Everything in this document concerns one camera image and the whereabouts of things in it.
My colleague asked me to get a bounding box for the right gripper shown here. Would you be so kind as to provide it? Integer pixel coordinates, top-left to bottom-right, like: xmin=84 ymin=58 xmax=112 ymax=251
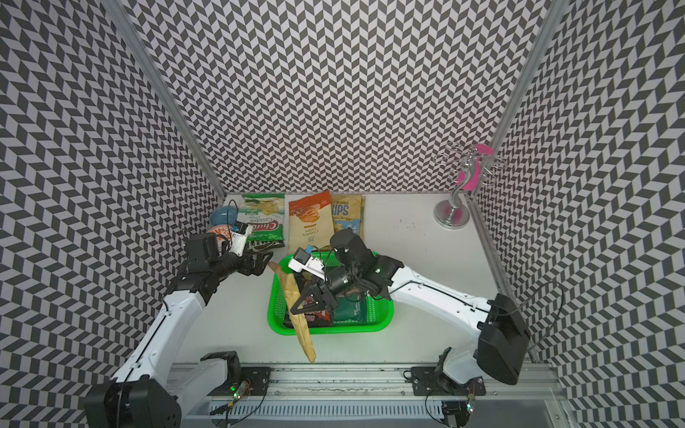
xmin=291 ymin=263 xmax=360 ymax=315

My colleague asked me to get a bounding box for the tan orange CHIPS bag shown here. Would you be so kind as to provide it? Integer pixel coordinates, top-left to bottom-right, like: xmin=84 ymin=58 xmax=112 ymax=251
xmin=269 ymin=261 xmax=317 ymax=363

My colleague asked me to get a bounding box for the black red Krax chips bag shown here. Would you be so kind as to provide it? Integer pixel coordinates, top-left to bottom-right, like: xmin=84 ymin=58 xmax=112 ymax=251
xmin=284 ymin=310 xmax=334 ymax=329

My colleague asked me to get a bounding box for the green REAL chips bag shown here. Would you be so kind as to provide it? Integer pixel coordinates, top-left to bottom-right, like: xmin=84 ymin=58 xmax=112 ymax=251
xmin=333 ymin=295 xmax=386 ymax=325

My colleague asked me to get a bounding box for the orange cassava chips bag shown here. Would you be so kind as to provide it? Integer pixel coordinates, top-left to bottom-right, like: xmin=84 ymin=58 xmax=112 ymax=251
xmin=287 ymin=191 xmax=335 ymax=253

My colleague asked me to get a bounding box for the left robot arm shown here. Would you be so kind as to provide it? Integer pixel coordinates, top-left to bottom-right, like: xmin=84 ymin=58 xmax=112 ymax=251
xmin=81 ymin=233 xmax=273 ymax=427

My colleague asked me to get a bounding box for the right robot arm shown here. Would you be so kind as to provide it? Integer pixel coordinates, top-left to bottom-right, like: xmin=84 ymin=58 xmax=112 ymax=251
xmin=288 ymin=229 xmax=531 ymax=385

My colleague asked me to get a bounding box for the green white Chulo chips bag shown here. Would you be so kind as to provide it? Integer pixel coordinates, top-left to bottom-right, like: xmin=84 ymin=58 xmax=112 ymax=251
xmin=237 ymin=194 xmax=285 ymax=243

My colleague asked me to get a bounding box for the green plastic basket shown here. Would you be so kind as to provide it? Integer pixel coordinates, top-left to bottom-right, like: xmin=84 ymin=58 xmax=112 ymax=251
xmin=267 ymin=276 xmax=394 ymax=335

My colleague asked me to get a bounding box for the yellow blue CHIPS bag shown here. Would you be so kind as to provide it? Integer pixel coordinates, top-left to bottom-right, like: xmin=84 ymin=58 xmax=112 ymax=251
xmin=331 ymin=194 xmax=366 ymax=237

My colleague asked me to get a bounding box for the orange patterned bowl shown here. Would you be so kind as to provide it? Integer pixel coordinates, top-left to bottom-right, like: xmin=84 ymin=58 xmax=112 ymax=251
xmin=209 ymin=225 xmax=231 ymax=239

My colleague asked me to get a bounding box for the blue bowl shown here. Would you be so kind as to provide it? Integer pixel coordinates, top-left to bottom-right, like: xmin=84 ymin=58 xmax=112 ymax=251
xmin=210 ymin=205 xmax=238 ymax=226

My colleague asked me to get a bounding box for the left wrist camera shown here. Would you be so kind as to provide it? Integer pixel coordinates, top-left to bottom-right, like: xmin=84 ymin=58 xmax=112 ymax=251
xmin=229 ymin=220 xmax=253 ymax=257

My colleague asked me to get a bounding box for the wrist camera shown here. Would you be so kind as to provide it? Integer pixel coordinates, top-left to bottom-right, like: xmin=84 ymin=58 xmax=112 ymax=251
xmin=229 ymin=220 xmax=253 ymax=257
xmin=288 ymin=246 xmax=326 ymax=280

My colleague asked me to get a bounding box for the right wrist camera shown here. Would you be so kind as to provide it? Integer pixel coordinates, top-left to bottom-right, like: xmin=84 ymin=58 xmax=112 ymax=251
xmin=288 ymin=246 xmax=326 ymax=280

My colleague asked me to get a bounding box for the aluminium front rail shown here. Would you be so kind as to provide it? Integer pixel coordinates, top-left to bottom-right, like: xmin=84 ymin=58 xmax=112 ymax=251
xmin=170 ymin=363 xmax=568 ymax=402

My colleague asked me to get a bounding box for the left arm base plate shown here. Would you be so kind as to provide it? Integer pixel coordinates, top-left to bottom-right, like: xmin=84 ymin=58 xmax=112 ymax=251
xmin=224 ymin=366 xmax=272 ymax=397

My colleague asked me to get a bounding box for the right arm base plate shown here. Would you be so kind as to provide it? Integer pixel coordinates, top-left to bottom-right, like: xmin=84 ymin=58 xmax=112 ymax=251
xmin=407 ymin=366 xmax=486 ymax=397

